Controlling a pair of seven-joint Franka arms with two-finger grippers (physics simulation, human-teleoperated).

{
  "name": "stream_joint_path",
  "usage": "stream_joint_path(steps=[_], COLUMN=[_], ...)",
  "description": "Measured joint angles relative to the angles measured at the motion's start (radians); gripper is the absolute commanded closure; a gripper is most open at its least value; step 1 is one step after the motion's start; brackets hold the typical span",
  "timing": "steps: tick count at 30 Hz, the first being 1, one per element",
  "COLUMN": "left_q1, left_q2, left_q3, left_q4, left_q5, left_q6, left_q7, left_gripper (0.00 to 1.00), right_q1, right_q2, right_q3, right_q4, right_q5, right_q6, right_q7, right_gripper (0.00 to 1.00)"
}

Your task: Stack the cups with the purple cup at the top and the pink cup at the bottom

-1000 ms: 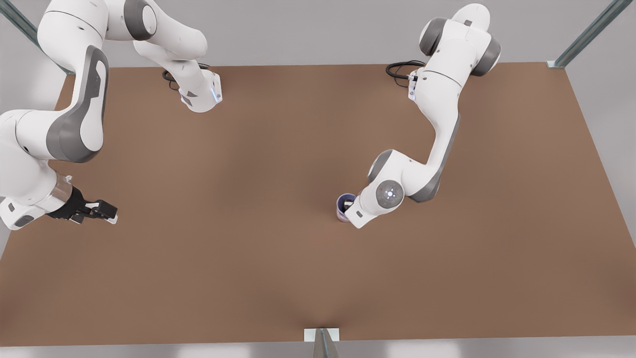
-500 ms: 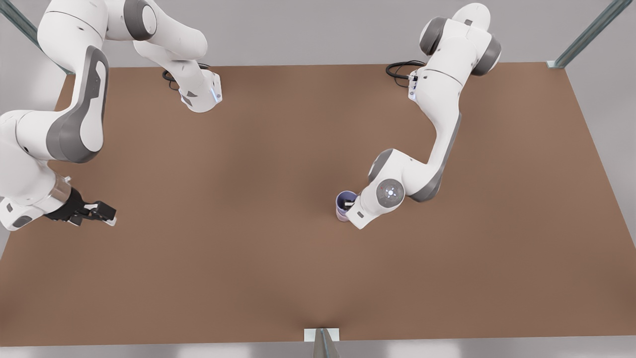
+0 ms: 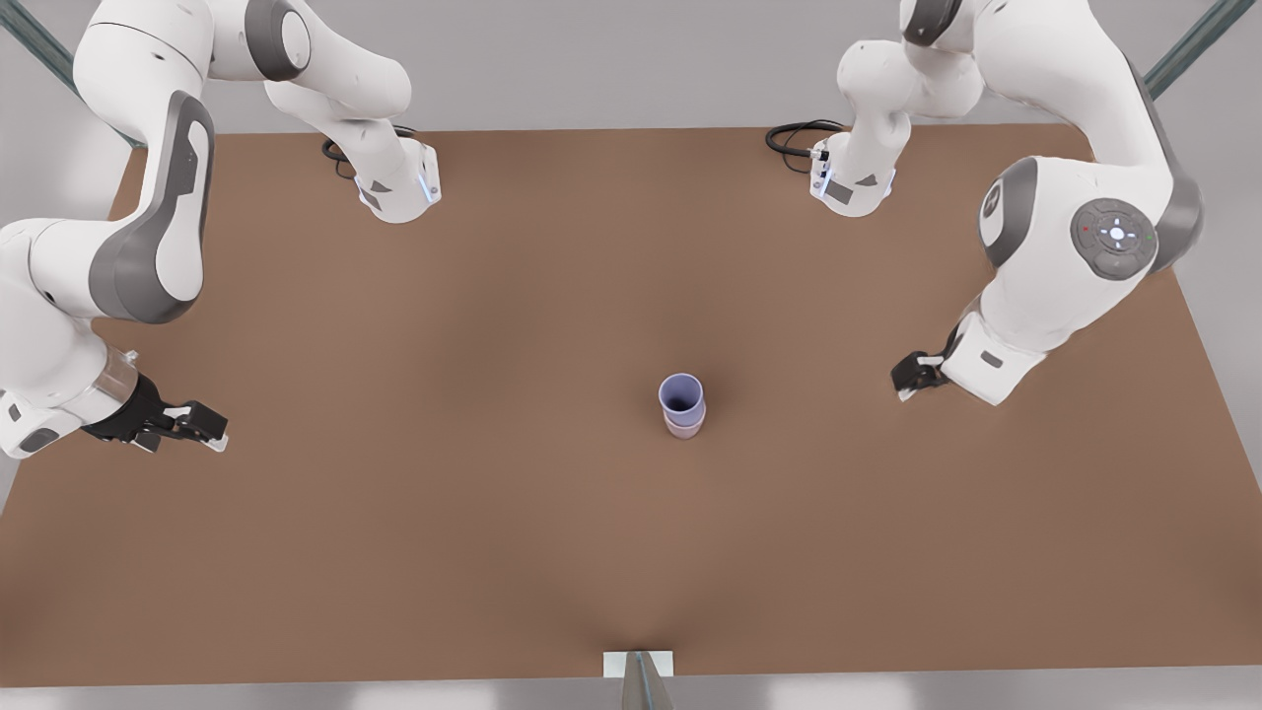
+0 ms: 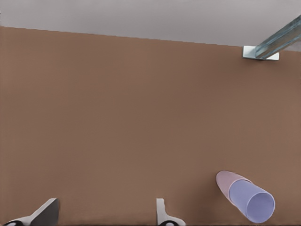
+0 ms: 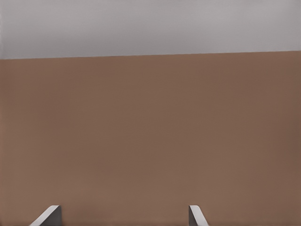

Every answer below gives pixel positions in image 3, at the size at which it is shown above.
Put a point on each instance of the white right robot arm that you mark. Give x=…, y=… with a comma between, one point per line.
x=148, y=227

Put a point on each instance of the silver frame post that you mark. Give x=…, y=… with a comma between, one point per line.
x=49, y=54
x=643, y=680
x=1188, y=44

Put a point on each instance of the purple cup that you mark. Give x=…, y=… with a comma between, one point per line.
x=681, y=397

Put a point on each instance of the pink cup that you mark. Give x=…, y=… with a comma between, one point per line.
x=683, y=428

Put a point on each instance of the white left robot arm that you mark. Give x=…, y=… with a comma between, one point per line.
x=1075, y=237

